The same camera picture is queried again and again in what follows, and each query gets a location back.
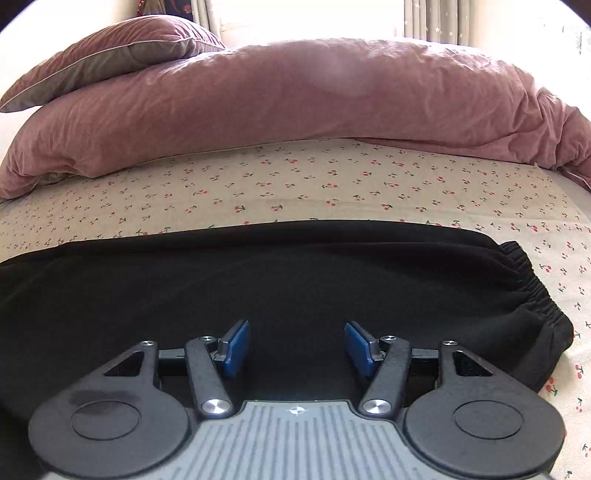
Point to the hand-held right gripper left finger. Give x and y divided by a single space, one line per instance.
236 344

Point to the pink and grey pillow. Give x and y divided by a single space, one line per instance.
92 60

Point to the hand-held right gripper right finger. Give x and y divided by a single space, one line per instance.
358 346

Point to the pink duvet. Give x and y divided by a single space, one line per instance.
277 101

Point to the cherry print bed sheet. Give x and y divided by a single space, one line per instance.
323 184

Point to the hanging dark and red clothes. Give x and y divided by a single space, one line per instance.
178 5

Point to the grey star print curtain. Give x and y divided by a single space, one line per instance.
205 16
434 18

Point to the black pants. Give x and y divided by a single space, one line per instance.
277 277

